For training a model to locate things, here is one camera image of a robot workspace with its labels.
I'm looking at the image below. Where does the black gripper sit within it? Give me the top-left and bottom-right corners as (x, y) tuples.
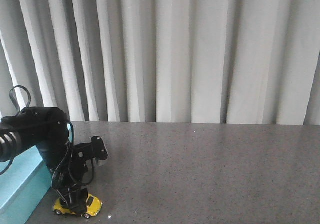
(51, 144), (93, 215)

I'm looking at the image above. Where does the yellow toy beetle car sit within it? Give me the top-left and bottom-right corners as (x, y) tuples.
(52, 193), (103, 219)

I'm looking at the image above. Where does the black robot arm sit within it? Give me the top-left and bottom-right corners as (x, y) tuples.
(0, 107), (89, 215)

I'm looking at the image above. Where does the light blue plastic box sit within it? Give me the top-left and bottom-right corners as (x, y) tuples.
(0, 123), (75, 224)

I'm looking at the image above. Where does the grey pleated curtain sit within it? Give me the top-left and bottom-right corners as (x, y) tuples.
(0, 0), (320, 125)

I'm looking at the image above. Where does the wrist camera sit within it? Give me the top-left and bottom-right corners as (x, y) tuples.
(91, 136), (109, 166)

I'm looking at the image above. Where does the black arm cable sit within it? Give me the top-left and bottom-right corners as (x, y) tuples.
(0, 85), (96, 186)

